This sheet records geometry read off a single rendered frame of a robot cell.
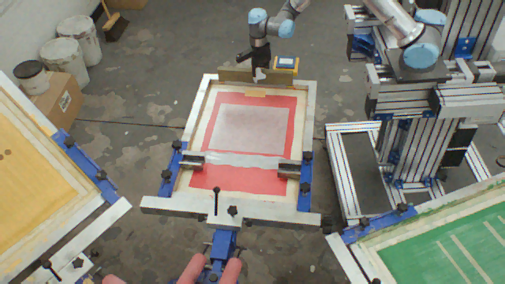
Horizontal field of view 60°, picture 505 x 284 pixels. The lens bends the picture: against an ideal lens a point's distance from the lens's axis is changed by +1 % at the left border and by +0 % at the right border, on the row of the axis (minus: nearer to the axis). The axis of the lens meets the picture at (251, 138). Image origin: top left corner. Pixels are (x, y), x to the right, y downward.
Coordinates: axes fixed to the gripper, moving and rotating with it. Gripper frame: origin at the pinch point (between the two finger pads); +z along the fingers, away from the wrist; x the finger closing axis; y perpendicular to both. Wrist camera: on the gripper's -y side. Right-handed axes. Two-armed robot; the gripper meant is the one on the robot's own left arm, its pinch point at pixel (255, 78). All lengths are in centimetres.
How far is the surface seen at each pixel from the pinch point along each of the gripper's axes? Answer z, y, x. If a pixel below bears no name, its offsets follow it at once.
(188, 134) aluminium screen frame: 10.4, -26.6, -30.0
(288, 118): 14.1, 17.0, -11.4
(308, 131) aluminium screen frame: 10.6, 27.2, -22.0
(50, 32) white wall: 74, -201, 132
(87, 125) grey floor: 109, -149, 60
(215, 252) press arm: 5, -1, -89
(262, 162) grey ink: 13.7, 8.3, -39.7
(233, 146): 14.0, -5.7, -31.7
